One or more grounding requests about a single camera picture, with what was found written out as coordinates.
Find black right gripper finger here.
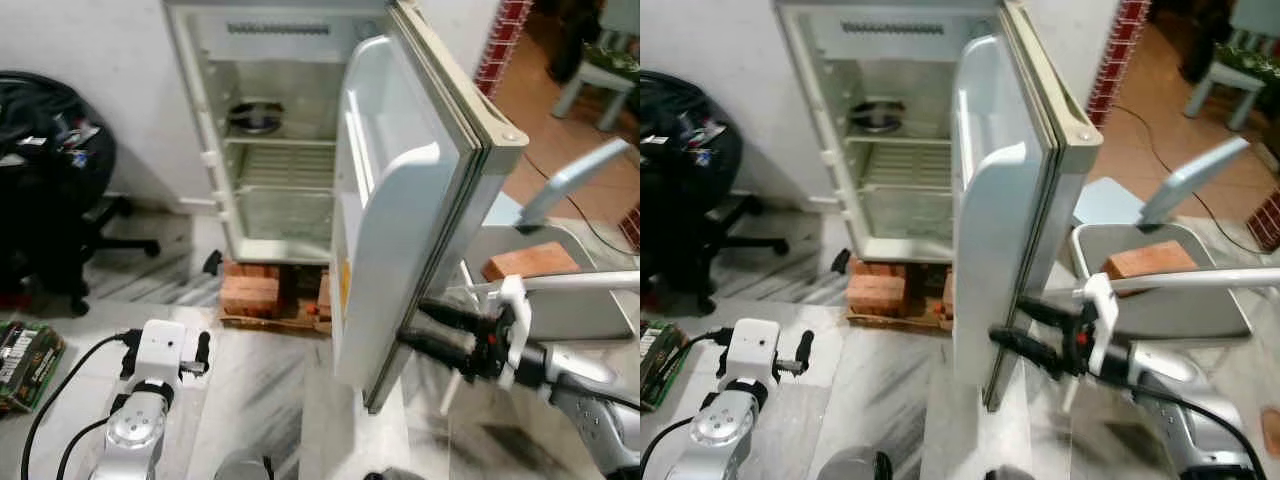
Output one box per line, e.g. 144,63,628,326
1014,295,1073,333
400,328,476,379
417,296,483,337
990,325,1063,379

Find grey fridge door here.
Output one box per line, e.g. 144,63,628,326
950,0,1091,413
330,0,529,416

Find white plastic chair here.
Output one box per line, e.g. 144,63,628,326
1060,218,1280,416
440,218,641,416

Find grey left robot leg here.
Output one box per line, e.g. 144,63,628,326
214,448,277,480
818,445,893,480

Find green drink carton pack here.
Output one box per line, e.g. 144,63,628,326
640,318,693,413
0,318,68,415

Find clear crisper drawer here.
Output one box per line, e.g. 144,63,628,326
858,186,956,251
232,186,339,251

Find black office chair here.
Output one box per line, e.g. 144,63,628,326
0,70,163,319
640,70,791,316

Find light blue plastic chair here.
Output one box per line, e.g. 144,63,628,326
484,138,633,237
1072,135,1251,233

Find black round bowl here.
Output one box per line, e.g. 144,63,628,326
226,98,286,138
850,98,907,136

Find black clothes pile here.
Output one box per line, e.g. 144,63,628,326
640,70,746,201
0,70,118,201

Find dark green pack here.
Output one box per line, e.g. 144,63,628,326
585,40,641,81
1212,40,1280,79

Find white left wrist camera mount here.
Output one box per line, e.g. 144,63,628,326
133,319,190,383
727,318,782,383

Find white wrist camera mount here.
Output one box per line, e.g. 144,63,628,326
133,319,190,383
1073,272,1121,386
727,318,782,383
488,275,533,391

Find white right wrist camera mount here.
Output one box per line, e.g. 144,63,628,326
1073,272,1121,386
488,275,533,391

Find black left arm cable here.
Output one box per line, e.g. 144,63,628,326
55,415,113,480
640,415,706,480
20,330,136,480
640,328,736,403

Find thin black floor cable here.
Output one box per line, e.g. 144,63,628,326
1108,102,1249,256
520,150,626,259

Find white wire fridge shelf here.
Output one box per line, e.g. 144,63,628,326
845,135,956,151
222,135,339,151

